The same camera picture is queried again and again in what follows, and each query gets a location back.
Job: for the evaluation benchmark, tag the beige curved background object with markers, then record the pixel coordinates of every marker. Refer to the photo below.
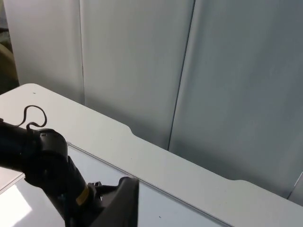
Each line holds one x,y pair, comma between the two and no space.
7,61

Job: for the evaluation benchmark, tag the grey-framed whiteboard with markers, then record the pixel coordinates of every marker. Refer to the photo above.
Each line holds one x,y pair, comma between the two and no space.
170,208

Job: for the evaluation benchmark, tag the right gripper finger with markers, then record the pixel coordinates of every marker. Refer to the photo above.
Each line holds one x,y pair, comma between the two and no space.
125,203

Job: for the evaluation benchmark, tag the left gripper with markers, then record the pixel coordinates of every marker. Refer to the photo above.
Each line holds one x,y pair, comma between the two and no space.
99,198

